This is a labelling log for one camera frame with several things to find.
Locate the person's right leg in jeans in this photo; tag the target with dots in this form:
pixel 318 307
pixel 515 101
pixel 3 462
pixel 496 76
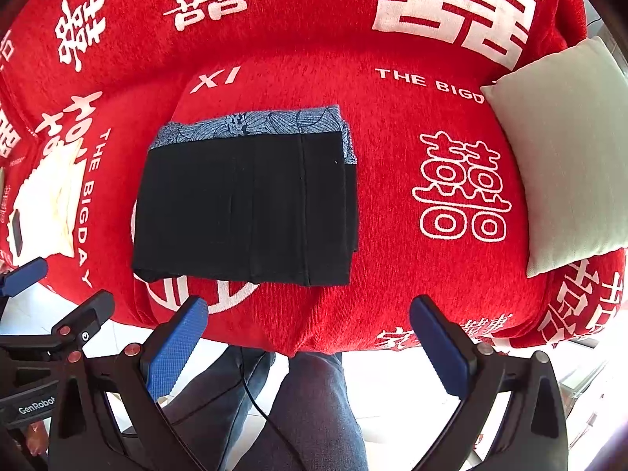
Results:
pixel 314 412

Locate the black pants with patterned waistband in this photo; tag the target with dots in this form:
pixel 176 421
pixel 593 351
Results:
pixel 245 206

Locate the black rectangular device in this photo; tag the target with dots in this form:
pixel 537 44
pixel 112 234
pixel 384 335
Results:
pixel 16 234

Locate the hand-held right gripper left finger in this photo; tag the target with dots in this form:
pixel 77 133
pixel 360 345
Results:
pixel 176 348

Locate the person's leg in jeans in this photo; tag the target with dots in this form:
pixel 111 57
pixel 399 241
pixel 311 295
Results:
pixel 216 402
pixel 314 412

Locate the red printed blanket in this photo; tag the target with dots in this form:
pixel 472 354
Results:
pixel 392 157

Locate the person's left leg in jeans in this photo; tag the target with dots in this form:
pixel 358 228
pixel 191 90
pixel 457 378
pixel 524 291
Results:
pixel 216 402

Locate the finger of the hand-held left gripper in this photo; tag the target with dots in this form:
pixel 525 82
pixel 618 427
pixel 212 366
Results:
pixel 88 315
pixel 24 274

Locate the pale square cushion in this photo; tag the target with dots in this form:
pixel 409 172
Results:
pixel 564 157

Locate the person's left hand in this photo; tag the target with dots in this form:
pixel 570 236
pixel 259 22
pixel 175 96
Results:
pixel 35 442

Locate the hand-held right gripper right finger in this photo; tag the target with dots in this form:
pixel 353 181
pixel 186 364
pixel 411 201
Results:
pixel 439 348

